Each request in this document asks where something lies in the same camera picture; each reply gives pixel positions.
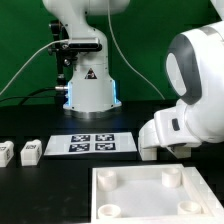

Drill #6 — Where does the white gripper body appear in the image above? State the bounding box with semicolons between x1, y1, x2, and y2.
138;108;200;149

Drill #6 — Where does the white square table top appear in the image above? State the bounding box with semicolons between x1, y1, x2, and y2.
90;163;221;224

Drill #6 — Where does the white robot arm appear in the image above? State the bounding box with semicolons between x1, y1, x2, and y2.
42;0;224;149

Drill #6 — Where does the white AprilTag marker sheet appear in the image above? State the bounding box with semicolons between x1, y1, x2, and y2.
44;132;137;156

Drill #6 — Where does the silver camera on stand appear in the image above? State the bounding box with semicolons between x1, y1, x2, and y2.
68;37;102;52

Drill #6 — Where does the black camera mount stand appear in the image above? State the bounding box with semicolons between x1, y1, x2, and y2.
48;20;77;105

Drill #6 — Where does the white cable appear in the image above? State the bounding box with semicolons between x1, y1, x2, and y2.
0;39;70;96

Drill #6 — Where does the black cable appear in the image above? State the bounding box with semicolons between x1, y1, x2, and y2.
0;87;66;106

